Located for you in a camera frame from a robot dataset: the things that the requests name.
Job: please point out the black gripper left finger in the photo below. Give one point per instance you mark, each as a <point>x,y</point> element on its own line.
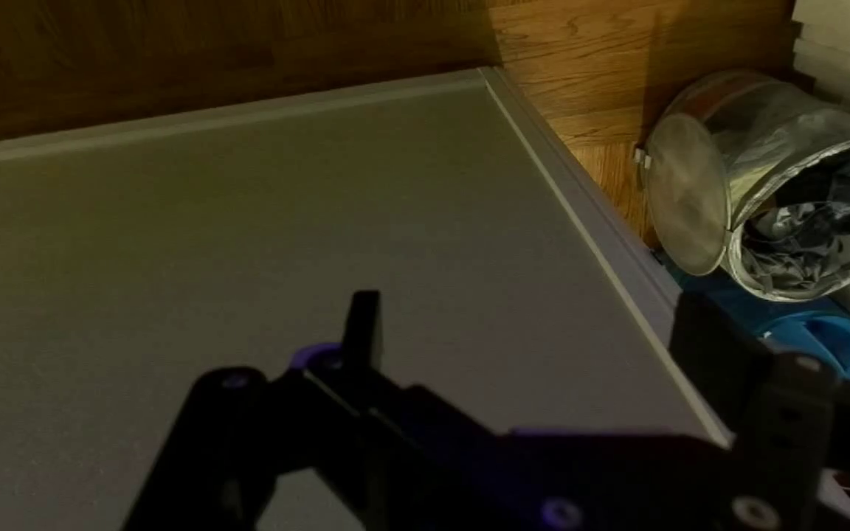
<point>394,456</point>

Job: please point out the metal trash can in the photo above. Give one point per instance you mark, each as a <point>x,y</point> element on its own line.
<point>752,174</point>

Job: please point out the blue plastic object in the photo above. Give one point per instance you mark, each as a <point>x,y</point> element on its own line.
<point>819,329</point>

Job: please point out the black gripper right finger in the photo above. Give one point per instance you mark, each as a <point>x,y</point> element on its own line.
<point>788,416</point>

